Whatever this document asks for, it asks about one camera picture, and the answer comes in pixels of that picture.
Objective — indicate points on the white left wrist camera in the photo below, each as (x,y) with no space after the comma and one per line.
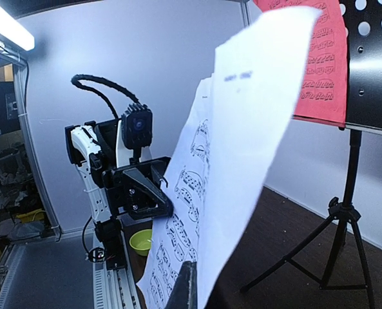
(134,132)

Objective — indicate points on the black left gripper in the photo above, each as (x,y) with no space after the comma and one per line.
(136,188)

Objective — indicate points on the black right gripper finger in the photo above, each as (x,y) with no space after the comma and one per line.
(184,292)

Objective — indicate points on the black perforated music stand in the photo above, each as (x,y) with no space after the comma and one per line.
(363,113)

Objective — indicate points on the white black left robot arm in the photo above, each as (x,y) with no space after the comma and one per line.
(91,148)

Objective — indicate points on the white sheet music page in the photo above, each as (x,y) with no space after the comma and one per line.
(216,174)

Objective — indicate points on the lime green bowl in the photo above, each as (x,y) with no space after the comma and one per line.
(141,242)

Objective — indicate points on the red sheet music page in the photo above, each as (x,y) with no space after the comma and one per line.
(323,96)

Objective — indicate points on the aluminium front rail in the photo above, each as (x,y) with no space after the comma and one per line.
(114,289)

